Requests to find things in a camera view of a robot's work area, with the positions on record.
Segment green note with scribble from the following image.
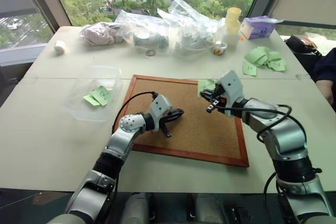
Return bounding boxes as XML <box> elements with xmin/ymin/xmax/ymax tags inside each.
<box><xmin>90</xmin><ymin>86</ymin><xmax>111</xmax><ymax>106</ymax></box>

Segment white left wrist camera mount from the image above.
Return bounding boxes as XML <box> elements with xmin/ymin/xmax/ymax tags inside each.
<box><xmin>149</xmin><ymin>94</ymin><xmax>174</xmax><ymax>132</ymax></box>

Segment clear plastic box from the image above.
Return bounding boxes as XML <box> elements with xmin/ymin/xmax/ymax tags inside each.
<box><xmin>64</xmin><ymin>65</ymin><xmax>123</xmax><ymax>123</ymax></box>

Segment person in dark blue clothing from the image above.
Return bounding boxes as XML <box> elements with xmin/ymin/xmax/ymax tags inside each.
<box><xmin>312</xmin><ymin>47</ymin><xmax>336</xmax><ymax>84</ymax></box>

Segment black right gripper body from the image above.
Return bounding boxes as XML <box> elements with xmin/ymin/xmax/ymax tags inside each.
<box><xmin>212</xmin><ymin>83</ymin><xmax>229</xmax><ymax>110</ymax></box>

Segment small clear cup with pushpins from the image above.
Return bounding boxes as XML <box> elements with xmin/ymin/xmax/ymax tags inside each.
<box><xmin>212</xmin><ymin>41</ymin><xmax>228</xmax><ymax>57</ymax></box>

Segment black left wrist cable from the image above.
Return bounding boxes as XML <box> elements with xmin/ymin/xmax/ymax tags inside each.
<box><xmin>114</xmin><ymin>91</ymin><xmax>159</xmax><ymax>133</ymax></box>

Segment large folded green note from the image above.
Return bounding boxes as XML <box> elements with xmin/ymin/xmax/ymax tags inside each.
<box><xmin>244</xmin><ymin>46</ymin><xmax>270</xmax><ymax>65</ymax></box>

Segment pale yellow cup stack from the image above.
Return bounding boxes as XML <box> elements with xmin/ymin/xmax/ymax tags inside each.
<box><xmin>224</xmin><ymin>6</ymin><xmax>242</xmax><ymax>51</ymax></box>

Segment cork board with wooden frame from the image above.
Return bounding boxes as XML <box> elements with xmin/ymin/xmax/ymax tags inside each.
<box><xmin>113</xmin><ymin>74</ymin><xmax>250</xmax><ymax>168</ymax></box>

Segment green sticky note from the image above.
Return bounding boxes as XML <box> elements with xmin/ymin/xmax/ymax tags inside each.
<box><xmin>197</xmin><ymin>79</ymin><xmax>217</xmax><ymax>98</ymax></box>

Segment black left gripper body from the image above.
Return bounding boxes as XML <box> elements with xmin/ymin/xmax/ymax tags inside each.
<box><xmin>159</xmin><ymin>111</ymin><xmax>176</xmax><ymax>131</ymax></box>

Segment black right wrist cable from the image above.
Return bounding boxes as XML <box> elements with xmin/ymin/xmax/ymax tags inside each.
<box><xmin>211</xmin><ymin>102</ymin><xmax>293</xmax><ymax>144</ymax></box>

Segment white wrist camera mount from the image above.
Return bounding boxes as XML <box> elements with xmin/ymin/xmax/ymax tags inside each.
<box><xmin>149</xmin><ymin>94</ymin><xmax>174</xmax><ymax>132</ymax></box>
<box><xmin>216</xmin><ymin>70</ymin><xmax>247</xmax><ymax>118</ymax></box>

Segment green note with number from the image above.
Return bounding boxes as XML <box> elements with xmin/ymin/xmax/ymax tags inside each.
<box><xmin>242</xmin><ymin>60</ymin><xmax>258</xmax><ymax>77</ymax></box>

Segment green note with writing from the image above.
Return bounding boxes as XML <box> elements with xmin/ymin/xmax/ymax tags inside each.
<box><xmin>268</xmin><ymin>59</ymin><xmax>287</xmax><ymax>72</ymax></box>

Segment plastic bag with pink contents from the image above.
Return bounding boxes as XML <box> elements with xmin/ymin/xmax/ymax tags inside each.
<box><xmin>79</xmin><ymin>22</ymin><xmax>124</xmax><ymax>47</ymax></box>

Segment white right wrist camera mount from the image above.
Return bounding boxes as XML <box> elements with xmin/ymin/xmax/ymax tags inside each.
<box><xmin>216</xmin><ymin>70</ymin><xmax>247</xmax><ymax>118</ymax></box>

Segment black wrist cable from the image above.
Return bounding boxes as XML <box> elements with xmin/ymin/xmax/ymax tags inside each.
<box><xmin>114</xmin><ymin>91</ymin><xmax>159</xmax><ymax>133</ymax></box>
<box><xmin>211</xmin><ymin>102</ymin><xmax>293</xmax><ymax>144</ymax></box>

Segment black bag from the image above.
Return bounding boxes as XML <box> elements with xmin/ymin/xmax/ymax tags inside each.
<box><xmin>284</xmin><ymin>35</ymin><xmax>323</xmax><ymax>59</ymax></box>

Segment plain green note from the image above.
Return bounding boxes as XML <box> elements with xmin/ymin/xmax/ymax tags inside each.
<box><xmin>83</xmin><ymin>93</ymin><xmax>102</xmax><ymax>107</ymax></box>

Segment white tape roll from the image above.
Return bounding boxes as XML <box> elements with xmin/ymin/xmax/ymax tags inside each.
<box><xmin>54</xmin><ymin>40</ymin><xmax>67</xmax><ymax>57</ymax></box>

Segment grey rounded shape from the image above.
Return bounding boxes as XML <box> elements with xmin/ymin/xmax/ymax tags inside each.
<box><xmin>188</xmin><ymin>193</ymin><xmax>224</xmax><ymax>224</ymax></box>
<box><xmin>120</xmin><ymin>191</ymin><xmax>151</xmax><ymax>224</ymax></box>

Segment clear bag with grey object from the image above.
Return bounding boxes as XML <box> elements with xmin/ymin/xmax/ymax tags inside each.
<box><xmin>114</xmin><ymin>9</ymin><xmax>172</xmax><ymax>52</ymax></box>

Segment black box-shaped device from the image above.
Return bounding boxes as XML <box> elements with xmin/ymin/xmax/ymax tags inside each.
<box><xmin>230</xmin><ymin>206</ymin><xmax>253</xmax><ymax>224</ymax></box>

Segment large clear plastic bag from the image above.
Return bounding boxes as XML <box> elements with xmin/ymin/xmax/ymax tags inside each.
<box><xmin>156</xmin><ymin>0</ymin><xmax>227</xmax><ymax>57</ymax></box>

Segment small green note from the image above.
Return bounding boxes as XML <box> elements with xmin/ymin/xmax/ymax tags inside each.
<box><xmin>267</xmin><ymin>50</ymin><xmax>282</xmax><ymax>62</ymax></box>
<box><xmin>255</xmin><ymin>55</ymin><xmax>269</xmax><ymax>68</ymax></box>

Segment black right shoulder cable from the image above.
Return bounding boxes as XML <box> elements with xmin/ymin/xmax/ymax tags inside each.
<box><xmin>263</xmin><ymin>171</ymin><xmax>284</xmax><ymax>223</ymax></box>

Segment purple tissue box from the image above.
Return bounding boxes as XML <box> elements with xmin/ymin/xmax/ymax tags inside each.
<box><xmin>239</xmin><ymin>15</ymin><xmax>285</xmax><ymax>40</ymax></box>

